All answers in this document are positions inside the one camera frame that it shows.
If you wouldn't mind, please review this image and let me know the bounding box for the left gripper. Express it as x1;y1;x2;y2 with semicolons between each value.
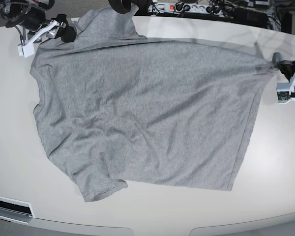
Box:
272;52;295;82

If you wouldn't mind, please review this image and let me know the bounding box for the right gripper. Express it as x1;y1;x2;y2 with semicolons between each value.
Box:
19;9;76;42

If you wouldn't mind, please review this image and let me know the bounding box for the grey t-shirt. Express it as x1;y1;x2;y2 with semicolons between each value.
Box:
30;8;276;202

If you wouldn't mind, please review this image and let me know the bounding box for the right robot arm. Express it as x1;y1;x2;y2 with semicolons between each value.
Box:
0;0;77;46

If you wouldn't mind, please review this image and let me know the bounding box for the black box background right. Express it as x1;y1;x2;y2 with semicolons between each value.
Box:
233;7;268;28

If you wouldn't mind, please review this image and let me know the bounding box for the white power strip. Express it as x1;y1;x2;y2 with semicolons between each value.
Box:
147;0;235;17

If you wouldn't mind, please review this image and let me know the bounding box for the black coiled cable bundle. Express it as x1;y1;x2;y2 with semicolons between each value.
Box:
108;0;148;16

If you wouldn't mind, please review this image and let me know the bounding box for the white slotted bracket table edge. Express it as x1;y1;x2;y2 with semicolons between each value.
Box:
0;196;35;224

